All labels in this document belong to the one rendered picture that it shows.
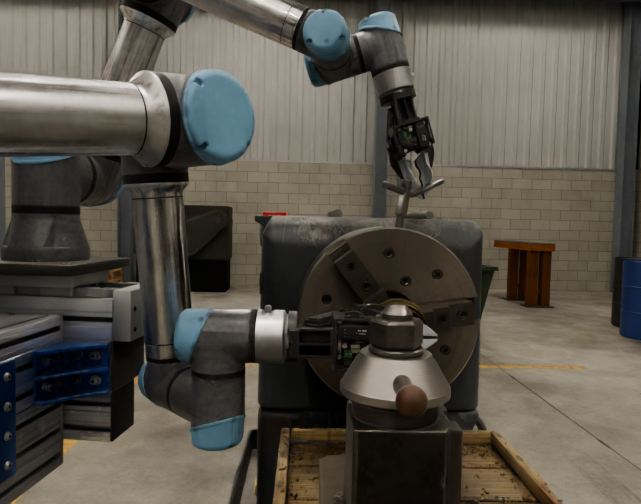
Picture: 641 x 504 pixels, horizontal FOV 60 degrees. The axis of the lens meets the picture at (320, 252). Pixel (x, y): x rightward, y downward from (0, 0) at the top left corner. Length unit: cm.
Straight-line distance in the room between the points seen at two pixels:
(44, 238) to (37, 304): 12
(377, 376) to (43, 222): 82
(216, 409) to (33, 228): 50
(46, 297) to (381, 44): 76
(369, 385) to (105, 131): 42
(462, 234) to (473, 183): 1028
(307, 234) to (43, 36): 1151
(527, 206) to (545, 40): 325
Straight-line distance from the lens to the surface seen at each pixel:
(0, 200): 562
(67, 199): 112
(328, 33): 98
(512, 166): 1170
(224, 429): 80
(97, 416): 109
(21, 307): 112
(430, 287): 97
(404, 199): 99
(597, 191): 1240
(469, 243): 115
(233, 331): 76
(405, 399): 34
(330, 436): 95
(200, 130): 69
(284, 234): 110
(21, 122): 64
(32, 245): 109
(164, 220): 84
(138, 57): 123
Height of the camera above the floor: 124
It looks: 3 degrees down
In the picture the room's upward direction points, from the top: 1 degrees clockwise
